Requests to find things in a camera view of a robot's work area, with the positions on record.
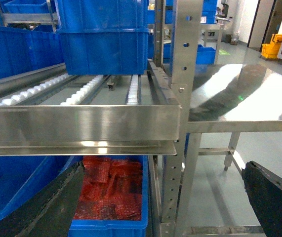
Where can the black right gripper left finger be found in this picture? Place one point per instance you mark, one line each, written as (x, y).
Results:
(48, 213)

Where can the empty blue plastic bin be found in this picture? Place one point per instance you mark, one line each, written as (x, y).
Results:
(21, 177)

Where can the red bubble wrap bags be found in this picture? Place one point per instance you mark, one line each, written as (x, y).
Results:
(111, 189)

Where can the blue bin with red wrap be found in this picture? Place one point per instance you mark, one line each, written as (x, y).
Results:
(116, 228)

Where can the stainless steel side table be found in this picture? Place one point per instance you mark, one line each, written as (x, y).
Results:
(226, 101)

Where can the yellow mop bucket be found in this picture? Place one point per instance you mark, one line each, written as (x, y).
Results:
(271, 50)

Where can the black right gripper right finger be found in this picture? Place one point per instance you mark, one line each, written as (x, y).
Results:
(264, 191)

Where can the stainless steel flow rack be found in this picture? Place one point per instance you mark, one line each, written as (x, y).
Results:
(157, 130)

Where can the blue bin on upper shelf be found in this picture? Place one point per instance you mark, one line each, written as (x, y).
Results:
(104, 37)

